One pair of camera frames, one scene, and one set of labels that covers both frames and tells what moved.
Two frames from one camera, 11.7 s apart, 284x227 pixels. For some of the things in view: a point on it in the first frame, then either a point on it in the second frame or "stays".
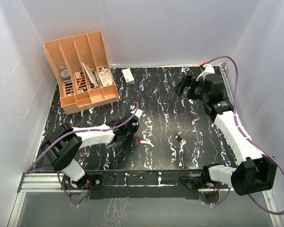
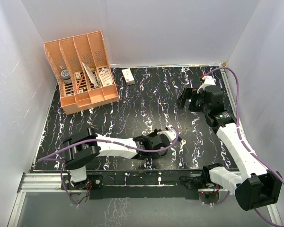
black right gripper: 188,82 -> 189,95
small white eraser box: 78,75 stays
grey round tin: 65,74 stays
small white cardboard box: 128,76 stays
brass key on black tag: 183,142 stays
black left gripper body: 130,133 -> 153,135
